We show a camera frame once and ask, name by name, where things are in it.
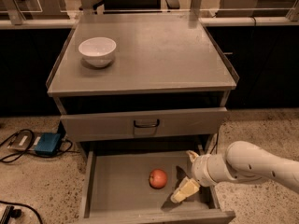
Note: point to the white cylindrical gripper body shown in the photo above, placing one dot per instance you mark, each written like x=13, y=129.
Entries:
x=199, y=169

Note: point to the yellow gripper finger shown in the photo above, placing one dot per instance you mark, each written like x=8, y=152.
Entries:
x=186, y=188
x=192, y=155

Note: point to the red apple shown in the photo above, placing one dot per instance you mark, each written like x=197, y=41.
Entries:
x=157, y=179

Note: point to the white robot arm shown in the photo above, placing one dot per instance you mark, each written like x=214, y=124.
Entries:
x=243, y=163

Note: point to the closed grey top drawer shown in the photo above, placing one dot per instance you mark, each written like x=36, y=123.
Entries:
x=116, y=126

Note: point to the open grey middle drawer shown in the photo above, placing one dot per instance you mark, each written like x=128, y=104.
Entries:
x=117, y=191

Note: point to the grey metal drawer cabinet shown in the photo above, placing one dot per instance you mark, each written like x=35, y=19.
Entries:
x=163, y=61

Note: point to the white ceramic bowl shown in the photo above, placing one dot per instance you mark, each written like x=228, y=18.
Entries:
x=98, y=51

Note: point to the blue electronic box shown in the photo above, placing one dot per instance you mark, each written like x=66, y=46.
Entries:
x=47, y=144

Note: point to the grey power adapter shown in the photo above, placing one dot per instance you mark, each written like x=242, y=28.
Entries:
x=25, y=140

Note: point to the black device at corner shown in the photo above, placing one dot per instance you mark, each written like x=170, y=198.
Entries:
x=13, y=210

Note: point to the black drawer handle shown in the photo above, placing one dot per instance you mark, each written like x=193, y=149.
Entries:
x=146, y=123

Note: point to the white ledge rail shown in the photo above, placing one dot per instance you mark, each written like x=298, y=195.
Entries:
x=208, y=22

